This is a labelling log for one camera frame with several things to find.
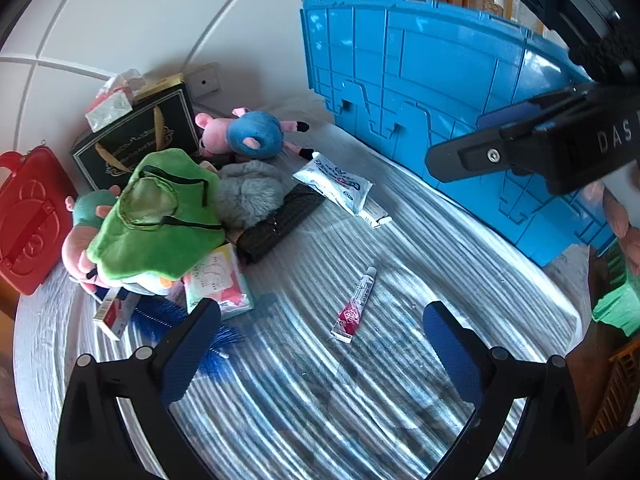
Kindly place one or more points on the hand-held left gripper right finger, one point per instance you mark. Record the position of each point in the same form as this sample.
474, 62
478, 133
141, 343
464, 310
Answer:
450, 345

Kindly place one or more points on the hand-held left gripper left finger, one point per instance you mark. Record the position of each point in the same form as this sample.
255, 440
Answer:
192, 350

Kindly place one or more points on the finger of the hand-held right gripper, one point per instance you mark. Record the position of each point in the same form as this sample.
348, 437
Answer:
505, 116
465, 157

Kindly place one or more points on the blue plastic storage crate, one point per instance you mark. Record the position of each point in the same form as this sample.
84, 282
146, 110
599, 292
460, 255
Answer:
425, 85

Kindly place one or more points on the white pink cream tube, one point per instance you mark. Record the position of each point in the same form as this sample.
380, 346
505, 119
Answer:
352, 310

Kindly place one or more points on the green plush hat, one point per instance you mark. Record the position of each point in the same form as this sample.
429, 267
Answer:
150, 240

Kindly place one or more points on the grey furry plush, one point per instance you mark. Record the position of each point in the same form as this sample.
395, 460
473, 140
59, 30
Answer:
250, 195

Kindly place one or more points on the pig plush teal dress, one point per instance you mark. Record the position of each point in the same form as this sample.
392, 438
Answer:
85, 210

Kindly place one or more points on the person's right hand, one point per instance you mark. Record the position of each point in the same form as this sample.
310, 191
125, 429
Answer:
615, 215

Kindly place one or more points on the blue bristle brush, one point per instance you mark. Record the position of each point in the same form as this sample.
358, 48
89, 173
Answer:
155, 315

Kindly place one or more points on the pink wet wipes packet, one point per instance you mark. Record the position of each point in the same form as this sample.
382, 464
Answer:
217, 280

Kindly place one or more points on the red white small box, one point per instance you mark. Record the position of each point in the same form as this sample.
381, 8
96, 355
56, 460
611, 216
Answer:
115, 317

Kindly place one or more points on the small white carton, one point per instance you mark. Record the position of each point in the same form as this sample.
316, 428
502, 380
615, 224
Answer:
372, 217

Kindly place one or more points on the white snack packet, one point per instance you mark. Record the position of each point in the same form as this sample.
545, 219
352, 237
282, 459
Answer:
330, 182

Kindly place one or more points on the green bag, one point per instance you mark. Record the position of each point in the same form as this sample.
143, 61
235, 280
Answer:
620, 310

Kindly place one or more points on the wooden slatted crate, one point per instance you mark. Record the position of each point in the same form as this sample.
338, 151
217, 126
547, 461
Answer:
620, 385

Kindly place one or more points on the red plastic toy suitcase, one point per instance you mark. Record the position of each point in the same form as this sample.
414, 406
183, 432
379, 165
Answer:
30, 220

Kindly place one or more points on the pig plush blue shirt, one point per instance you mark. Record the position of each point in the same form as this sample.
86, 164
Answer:
250, 132

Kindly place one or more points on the tissue pack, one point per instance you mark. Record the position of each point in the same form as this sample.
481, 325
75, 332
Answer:
107, 107

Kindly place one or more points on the gold flat box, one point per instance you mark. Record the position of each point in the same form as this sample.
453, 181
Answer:
160, 85

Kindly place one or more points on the grey wall socket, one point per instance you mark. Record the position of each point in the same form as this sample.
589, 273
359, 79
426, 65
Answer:
205, 81

